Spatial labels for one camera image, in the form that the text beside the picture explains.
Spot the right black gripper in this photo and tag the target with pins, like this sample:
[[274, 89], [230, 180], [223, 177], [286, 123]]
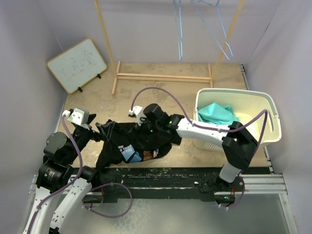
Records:
[[141, 130]]

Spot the black t shirt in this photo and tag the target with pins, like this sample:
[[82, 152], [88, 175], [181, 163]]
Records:
[[125, 147]]

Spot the wooden clothes rack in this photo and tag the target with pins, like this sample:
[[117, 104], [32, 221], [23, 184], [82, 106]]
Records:
[[153, 77]]

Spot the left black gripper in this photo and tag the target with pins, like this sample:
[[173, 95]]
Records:
[[105, 128]]

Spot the small whiteboard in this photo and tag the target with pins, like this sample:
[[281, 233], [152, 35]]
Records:
[[77, 65]]

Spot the white laundry basket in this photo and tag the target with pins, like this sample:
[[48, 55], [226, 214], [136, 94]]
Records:
[[246, 105]]

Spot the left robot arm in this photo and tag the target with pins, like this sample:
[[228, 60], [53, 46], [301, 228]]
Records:
[[58, 192]]

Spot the blue hanger of black shirt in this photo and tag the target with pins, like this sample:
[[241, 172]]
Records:
[[179, 29]]

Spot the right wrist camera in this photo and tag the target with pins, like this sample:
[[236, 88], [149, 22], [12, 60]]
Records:
[[137, 113]]

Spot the teal t shirt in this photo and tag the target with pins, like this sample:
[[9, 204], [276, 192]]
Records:
[[217, 114]]

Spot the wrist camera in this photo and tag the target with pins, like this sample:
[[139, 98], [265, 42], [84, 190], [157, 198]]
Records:
[[137, 113], [78, 117]]

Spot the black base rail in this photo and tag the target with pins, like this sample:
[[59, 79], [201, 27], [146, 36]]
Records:
[[165, 183]]

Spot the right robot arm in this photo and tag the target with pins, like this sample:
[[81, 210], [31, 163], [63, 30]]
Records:
[[156, 126]]

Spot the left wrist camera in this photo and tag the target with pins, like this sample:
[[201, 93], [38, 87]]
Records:
[[78, 117]]

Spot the light blue wire hanger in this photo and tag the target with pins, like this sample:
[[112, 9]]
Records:
[[210, 14]]

